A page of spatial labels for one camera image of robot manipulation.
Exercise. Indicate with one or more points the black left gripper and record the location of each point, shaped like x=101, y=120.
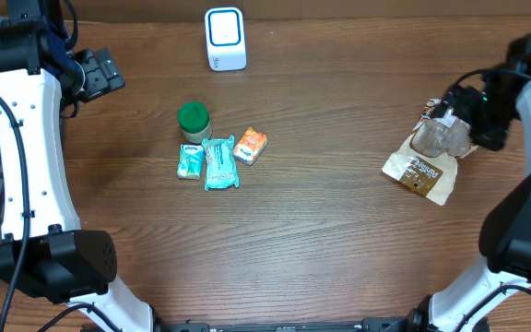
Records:
x=105, y=76

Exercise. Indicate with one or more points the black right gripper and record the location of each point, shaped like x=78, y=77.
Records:
x=465, y=97

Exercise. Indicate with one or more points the brown bread snack bag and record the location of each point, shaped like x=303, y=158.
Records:
x=427, y=161

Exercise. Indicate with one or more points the green lid jar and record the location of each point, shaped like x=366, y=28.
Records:
x=195, y=122

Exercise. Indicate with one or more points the small teal tissue pack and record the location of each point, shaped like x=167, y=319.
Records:
x=190, y=162

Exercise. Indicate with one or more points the teal wet wipes pack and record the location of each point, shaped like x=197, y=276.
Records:
x=221, y=167

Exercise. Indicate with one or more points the orange tissue pack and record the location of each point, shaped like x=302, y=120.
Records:
x=250, y=146

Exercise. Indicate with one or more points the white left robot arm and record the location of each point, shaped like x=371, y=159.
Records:
x=45, y=252

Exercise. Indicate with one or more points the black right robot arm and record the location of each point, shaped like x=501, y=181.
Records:
x=503, y=266

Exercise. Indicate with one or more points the white barcode scanner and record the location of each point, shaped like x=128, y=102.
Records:
x=225, y=39

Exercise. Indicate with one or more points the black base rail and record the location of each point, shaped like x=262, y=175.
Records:
x=367, y=325

